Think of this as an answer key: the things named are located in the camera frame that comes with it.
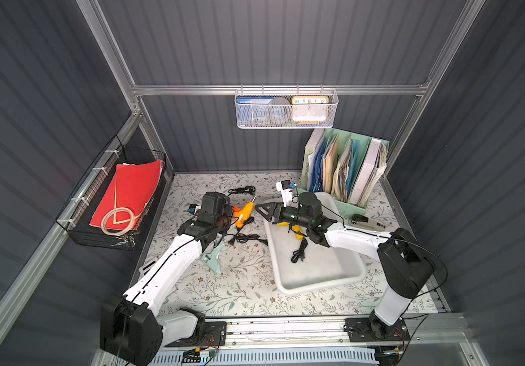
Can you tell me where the yellow hot glue gun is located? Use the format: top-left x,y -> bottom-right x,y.
278,222 -> 308,264

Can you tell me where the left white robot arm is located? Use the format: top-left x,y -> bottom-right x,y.
99,192 -> 236,365

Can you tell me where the mint green glue gun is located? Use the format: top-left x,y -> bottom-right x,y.
201,240 -> 227,275

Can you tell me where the black coiled power cord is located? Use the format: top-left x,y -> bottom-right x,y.
227,185 -> 257,198

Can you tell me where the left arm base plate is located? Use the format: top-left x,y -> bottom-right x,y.
163,319 -> 227,348

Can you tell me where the white wire hanging basket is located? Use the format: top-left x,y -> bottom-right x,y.
234,88 -> 340,130

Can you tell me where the green desktop file organizer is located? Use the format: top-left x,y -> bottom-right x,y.
297,128 -> 389,218

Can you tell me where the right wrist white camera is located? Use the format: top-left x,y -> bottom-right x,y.
276,180 -> 294,207

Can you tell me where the orange hot glue gun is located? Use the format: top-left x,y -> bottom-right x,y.
232,201 -> 254,229

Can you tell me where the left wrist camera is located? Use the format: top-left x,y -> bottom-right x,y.
188,204 -> 200,215

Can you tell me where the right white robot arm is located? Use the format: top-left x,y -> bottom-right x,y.
255,192 -> 435,328

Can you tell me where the white plastic storage box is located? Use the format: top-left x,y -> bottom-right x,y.
262,191 -> 367,296

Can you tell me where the grey tape roll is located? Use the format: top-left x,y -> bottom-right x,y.
267,97 -> 291,126

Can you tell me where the red paper folder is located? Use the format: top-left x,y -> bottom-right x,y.
89,160 -> 163,236

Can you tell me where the aluminium front rail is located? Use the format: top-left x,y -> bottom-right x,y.
205,314 -> 469,347

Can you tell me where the blue box in basket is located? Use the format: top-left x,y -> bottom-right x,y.
235,96 -> 273,127

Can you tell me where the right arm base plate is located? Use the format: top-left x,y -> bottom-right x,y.
343,316 -> 411,343

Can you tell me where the beige coiled tube ring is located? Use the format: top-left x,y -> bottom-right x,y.
101,206 -> 136,234

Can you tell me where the yellow white alarm clock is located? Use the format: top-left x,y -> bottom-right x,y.
291,95 -> 330,123

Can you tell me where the white desk calculator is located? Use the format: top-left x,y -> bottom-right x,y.
139,260 -> 156,279

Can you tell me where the black wire side basket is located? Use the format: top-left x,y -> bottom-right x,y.
56,138 -> 167,251

